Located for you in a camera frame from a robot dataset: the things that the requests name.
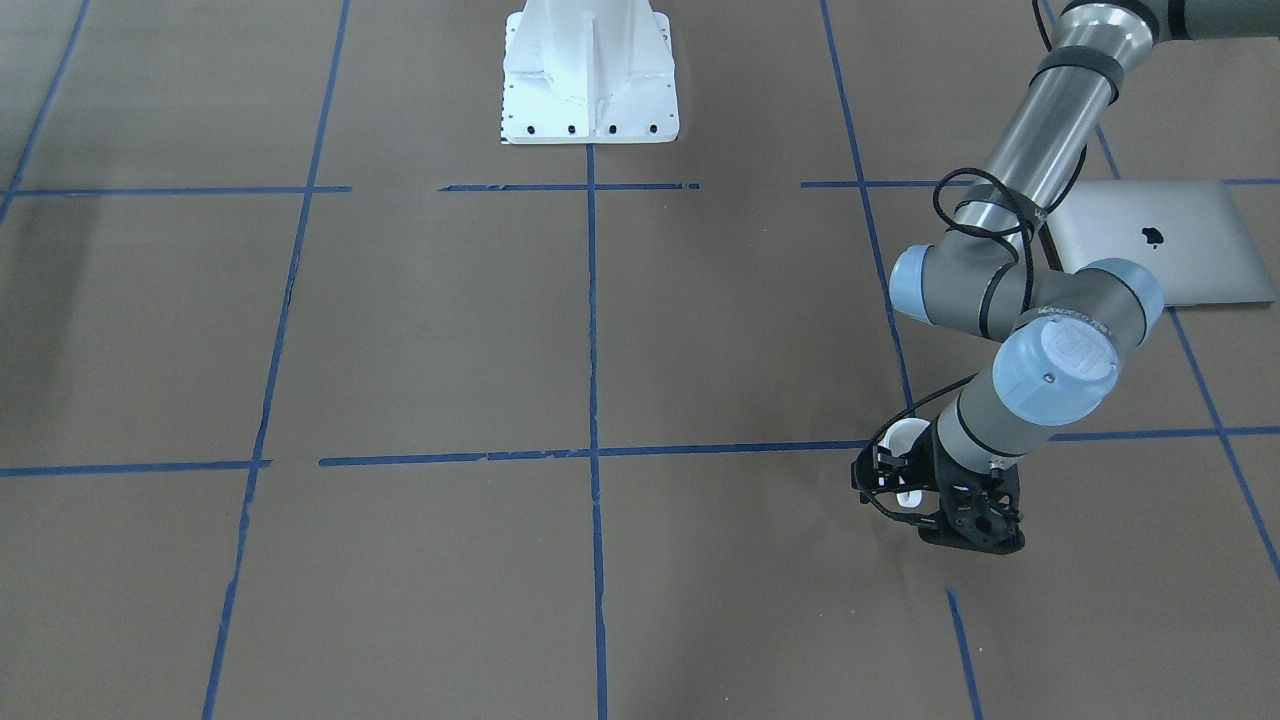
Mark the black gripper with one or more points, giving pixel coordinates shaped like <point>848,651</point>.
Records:
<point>928,473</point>

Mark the white plastic cup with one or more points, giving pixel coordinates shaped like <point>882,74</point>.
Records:
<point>898,441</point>

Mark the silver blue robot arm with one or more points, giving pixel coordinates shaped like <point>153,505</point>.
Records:
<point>1063,337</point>

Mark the silver closed laptop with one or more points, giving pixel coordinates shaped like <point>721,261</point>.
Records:
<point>1186,232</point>

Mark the brown paper table cover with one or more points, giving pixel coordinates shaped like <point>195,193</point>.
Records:
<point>319,402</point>

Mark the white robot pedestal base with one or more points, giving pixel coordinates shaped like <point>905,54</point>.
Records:
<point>588,72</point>

